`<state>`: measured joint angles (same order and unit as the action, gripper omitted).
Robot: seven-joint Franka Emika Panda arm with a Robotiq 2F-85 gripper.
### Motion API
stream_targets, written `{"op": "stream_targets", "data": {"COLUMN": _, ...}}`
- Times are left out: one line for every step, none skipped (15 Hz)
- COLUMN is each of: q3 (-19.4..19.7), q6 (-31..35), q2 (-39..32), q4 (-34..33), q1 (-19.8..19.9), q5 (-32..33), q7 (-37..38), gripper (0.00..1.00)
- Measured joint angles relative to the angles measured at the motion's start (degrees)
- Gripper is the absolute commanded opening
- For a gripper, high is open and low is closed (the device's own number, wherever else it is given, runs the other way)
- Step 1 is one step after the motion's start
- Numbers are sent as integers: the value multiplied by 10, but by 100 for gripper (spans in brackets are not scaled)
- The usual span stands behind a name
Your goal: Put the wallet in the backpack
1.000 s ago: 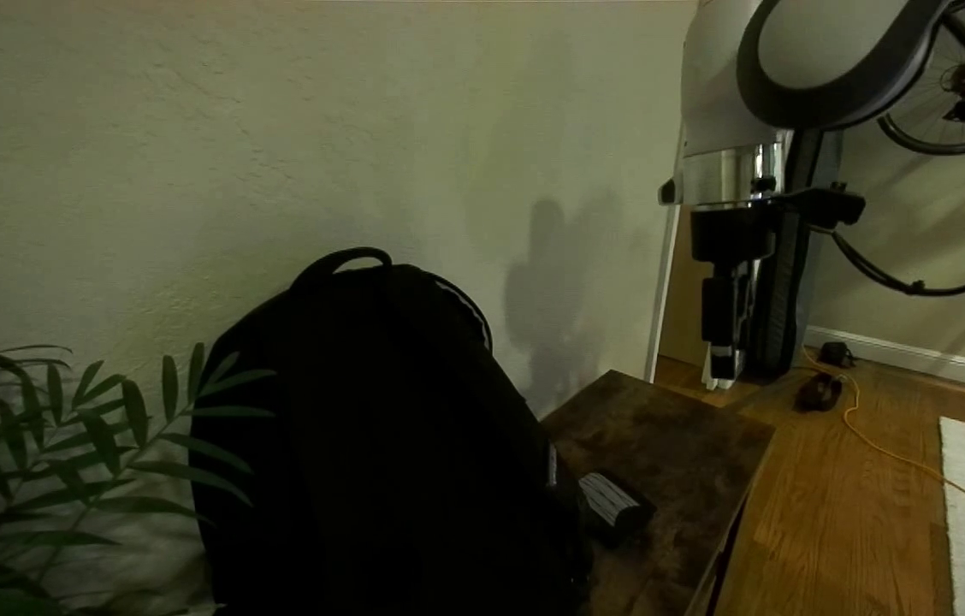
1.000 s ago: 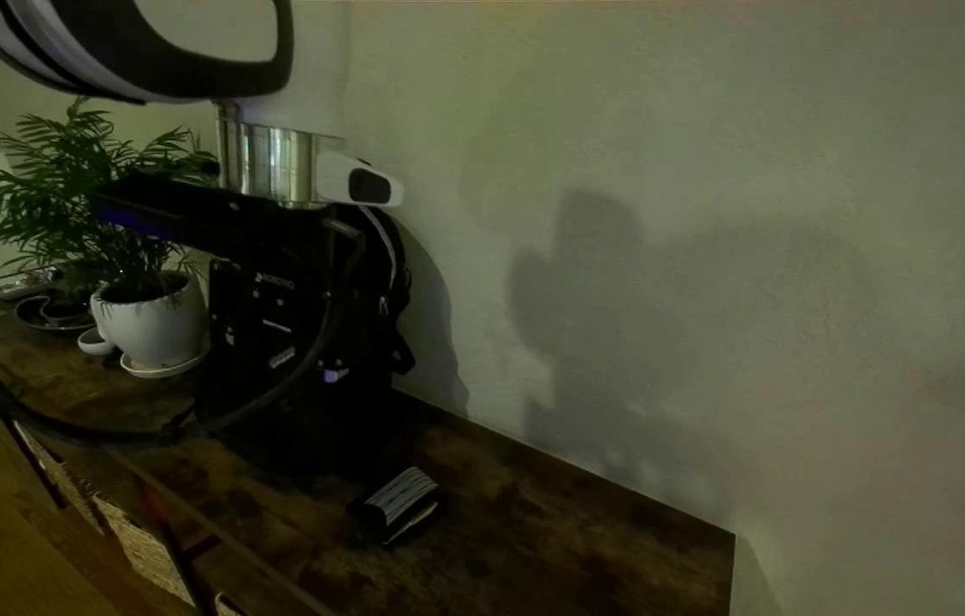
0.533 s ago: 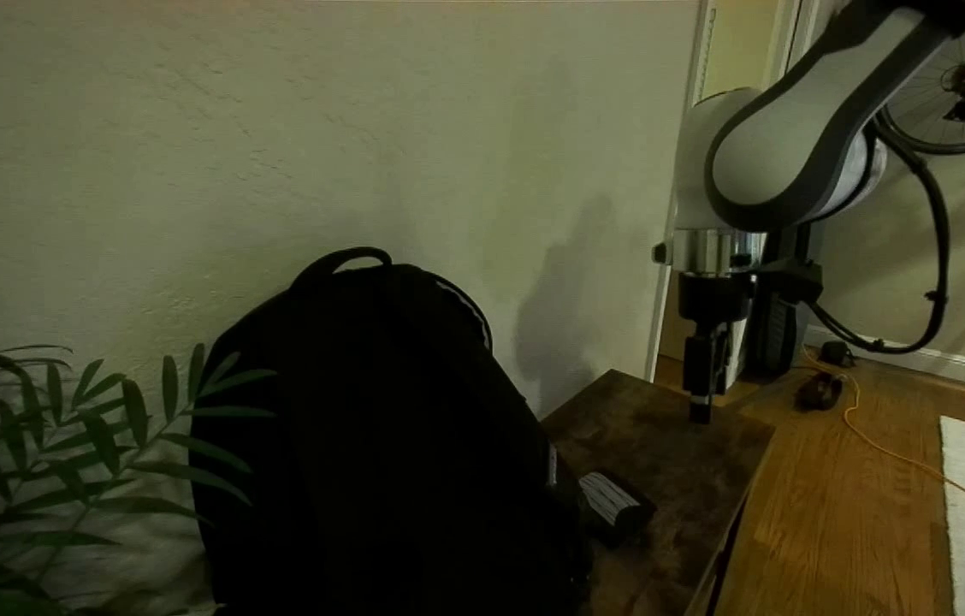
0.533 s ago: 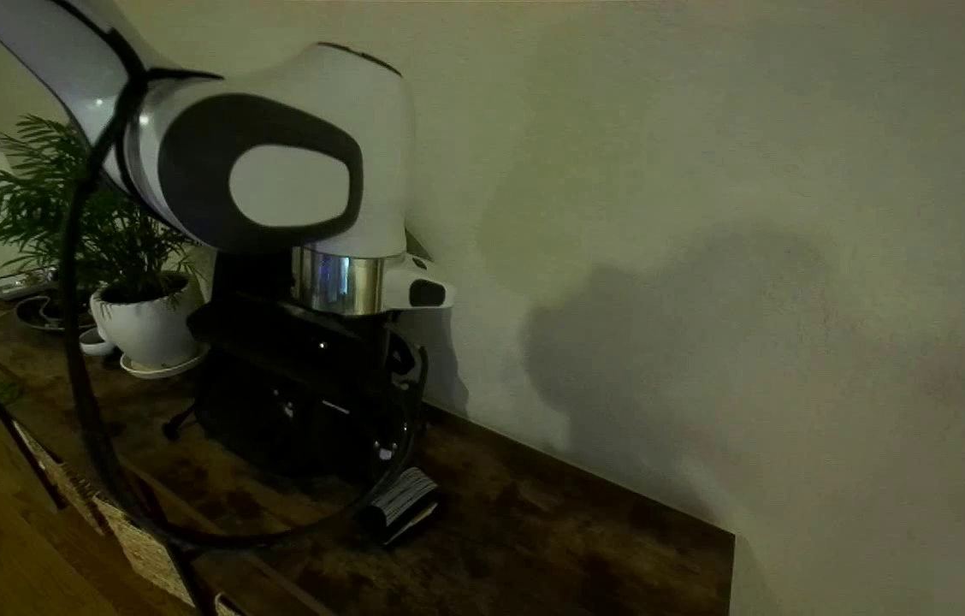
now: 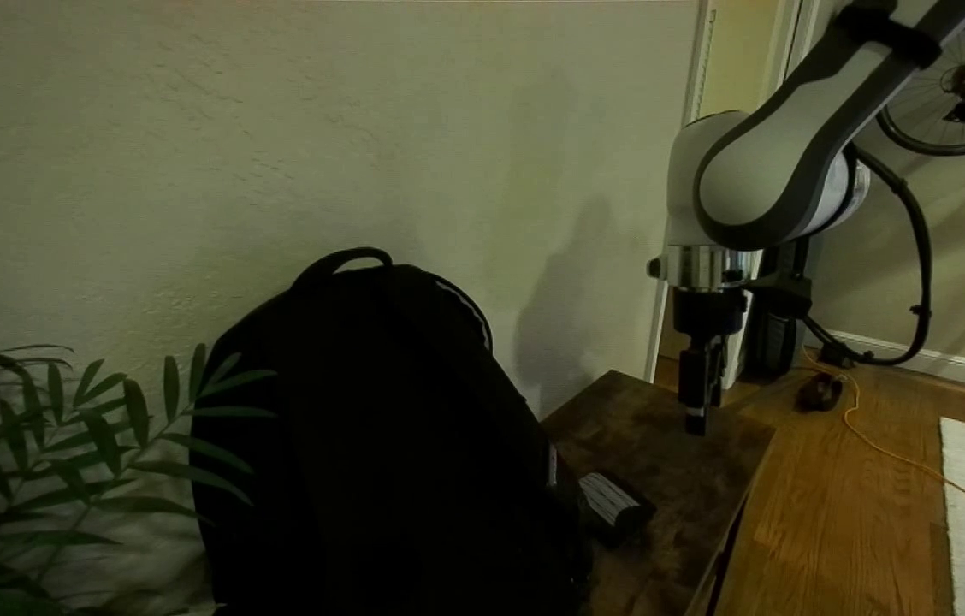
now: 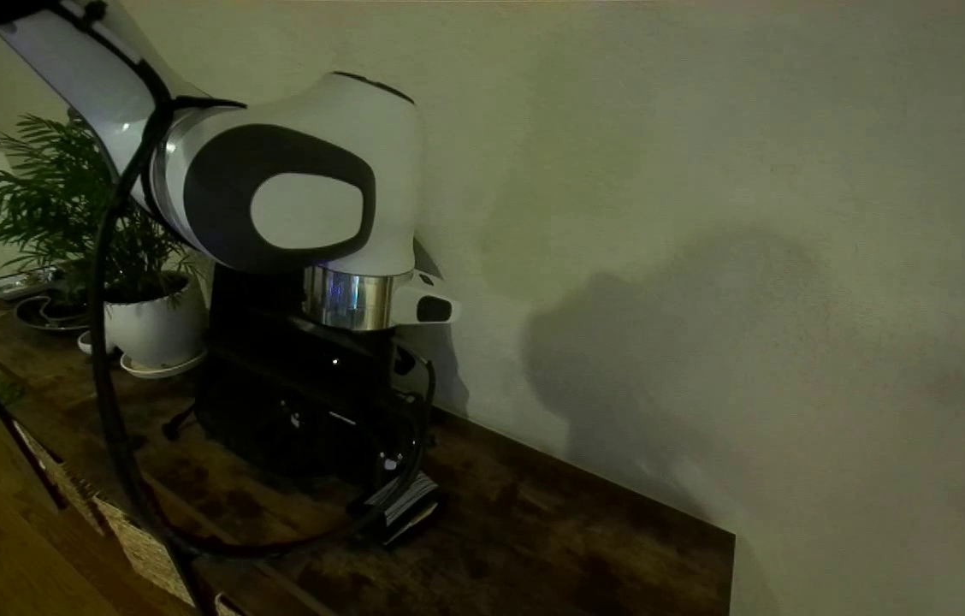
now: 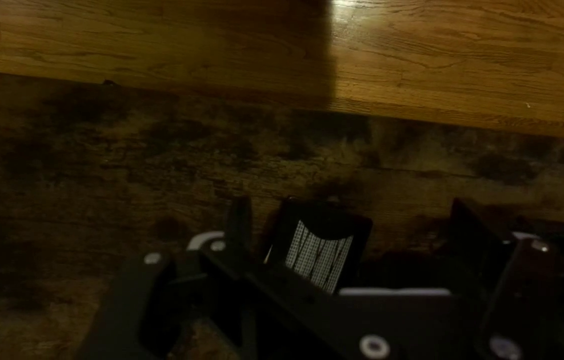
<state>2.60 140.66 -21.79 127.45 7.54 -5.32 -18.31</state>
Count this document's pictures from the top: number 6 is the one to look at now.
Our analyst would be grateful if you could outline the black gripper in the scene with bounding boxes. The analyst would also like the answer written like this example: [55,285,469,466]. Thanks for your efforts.
[200,268,411,482]

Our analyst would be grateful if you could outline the dark plant saucer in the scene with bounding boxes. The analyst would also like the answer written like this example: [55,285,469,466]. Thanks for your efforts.
[9,285,93,336]

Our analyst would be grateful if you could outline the green palm plant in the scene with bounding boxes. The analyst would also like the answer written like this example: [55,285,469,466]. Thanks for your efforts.
[0,109,207,311]

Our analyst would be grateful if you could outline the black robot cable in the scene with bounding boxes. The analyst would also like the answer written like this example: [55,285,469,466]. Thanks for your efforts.
[87,0,443,616]

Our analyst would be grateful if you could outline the white plant pot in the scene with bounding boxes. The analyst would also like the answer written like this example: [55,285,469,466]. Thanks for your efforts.
[74,269,214,384]

